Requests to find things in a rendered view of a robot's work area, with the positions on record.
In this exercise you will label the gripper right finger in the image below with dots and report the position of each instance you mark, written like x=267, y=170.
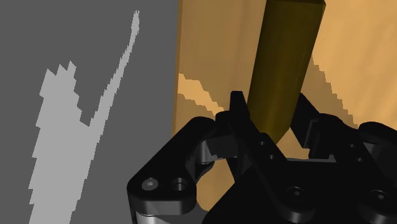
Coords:
x=335, y=133

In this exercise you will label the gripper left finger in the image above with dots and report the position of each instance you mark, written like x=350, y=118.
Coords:
x=173, y=155

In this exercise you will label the olive yellow rectangular block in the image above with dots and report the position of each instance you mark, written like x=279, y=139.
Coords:
x=283, y=68

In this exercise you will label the light wooden table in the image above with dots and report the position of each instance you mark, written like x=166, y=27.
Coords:
x=217, y=46

